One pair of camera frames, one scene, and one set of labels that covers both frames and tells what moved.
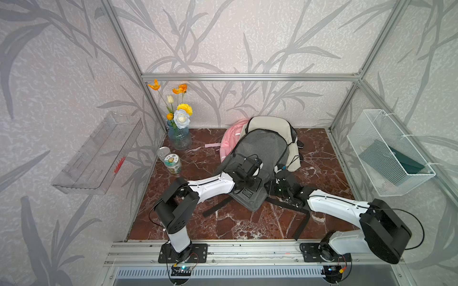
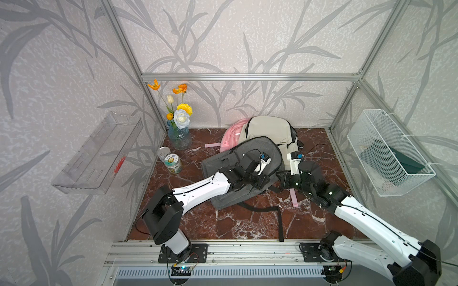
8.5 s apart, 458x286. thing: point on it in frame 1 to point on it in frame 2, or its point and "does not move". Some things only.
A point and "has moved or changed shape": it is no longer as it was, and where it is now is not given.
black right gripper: (271, 185) to (284, 180)
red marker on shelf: (119, 165) does not move
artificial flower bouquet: (179, 115) does not move
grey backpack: (269, 148) has moved or changed shape
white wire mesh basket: (392, 167) does not move
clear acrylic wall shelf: (92, 168) does not move
